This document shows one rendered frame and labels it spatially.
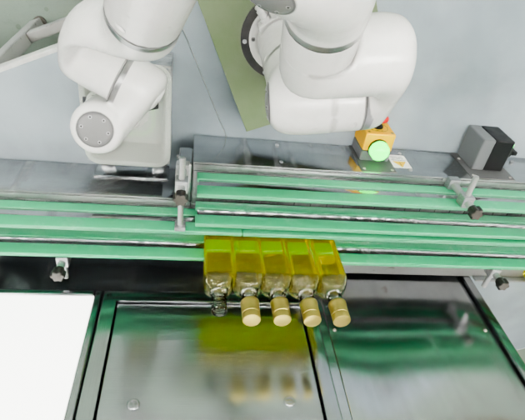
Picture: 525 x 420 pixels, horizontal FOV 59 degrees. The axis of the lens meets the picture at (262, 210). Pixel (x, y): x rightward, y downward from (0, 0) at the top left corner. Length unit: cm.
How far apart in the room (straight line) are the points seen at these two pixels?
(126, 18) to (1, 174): 71
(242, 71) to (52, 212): 48
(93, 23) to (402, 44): 34
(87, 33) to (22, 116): 58
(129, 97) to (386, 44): 34
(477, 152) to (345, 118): 59
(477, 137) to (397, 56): 67
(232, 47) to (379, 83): 42
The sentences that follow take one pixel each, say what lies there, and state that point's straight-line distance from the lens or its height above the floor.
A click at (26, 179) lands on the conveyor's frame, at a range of 112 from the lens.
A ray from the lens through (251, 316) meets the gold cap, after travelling 86.
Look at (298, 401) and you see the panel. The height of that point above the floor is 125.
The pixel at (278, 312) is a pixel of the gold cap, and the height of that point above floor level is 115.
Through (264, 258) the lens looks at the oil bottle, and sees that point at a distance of 95.
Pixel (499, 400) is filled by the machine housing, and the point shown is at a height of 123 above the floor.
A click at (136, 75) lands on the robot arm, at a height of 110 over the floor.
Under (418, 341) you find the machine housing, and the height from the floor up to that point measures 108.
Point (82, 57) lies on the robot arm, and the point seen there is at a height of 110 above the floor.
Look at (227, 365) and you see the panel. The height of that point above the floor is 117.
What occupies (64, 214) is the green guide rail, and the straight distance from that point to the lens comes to 104.
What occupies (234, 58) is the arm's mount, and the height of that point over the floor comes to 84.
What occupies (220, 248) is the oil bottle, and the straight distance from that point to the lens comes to 96.
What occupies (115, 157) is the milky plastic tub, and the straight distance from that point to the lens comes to 105.
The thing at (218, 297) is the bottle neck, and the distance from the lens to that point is 88.
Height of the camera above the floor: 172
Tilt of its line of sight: 53 degrees down
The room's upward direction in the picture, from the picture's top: 170 degrees clockwise
